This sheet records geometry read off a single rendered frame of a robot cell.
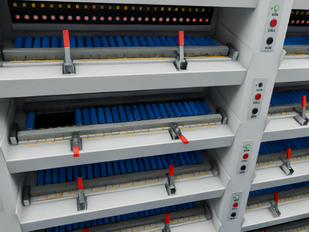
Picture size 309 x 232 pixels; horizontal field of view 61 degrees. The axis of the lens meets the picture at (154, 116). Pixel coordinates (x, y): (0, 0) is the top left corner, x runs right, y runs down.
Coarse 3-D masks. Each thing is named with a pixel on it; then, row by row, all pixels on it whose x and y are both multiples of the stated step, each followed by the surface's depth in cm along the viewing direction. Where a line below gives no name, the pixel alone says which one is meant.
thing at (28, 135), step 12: (144, 120) 74; (156, 120) 75; (168, 120) 75; (180, 120) 76; (192, 120) 76; (204, 120) 78; (216, 120) 79; (24, 132) 65; (36, 132) 66; (48, 132) 66; (60, 132) 67; (72, 132) 68; (84, 132) 69; (96, 132) 70; (108, 132) 71; (36, 144) 65
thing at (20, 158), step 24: (48, 96) 75; (72, 96) 77; (96, 96) 79; (216, 96) 86; (24, 120) 72; (0, 144) 58; (24, 144) 66; (48, 144) 66; (96, 144) 68; (120, 144) 69; (144, 144) 70; (168, 144) 72; (192, 144) 75; (216, 144) 78; (24, 168) 64; (48, 168) 66
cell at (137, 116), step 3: (135, 105) 79; (132, 108) 79; (135, 108) 78; (132, 111) 78; (135, 111) 77; (138, 111) 78; (135, 114) 76; (138, 114) 76; (135, 117) 76; (138, 117) 75; (135, 120) 75; (141, 120) 76
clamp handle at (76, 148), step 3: (75, 138) 65; (75, 141) 65; (75, 144) 64; (75, 147) 62; (78, 147) 62; (75, 150) 61; (78, 150) 61; (75, 153) 59; (78, 153) 59; (75, 156) 59; (78, 156) 60
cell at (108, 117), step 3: (105, 108) 77; (108, 108) 77; (105, 111) 76; (108, 111) 76; (105, 114) 75; (108, 114) 75; (105, 117) 75; (108, 117) 74; (111, 117) 74; (108, 120) 73; (111, 120) 73
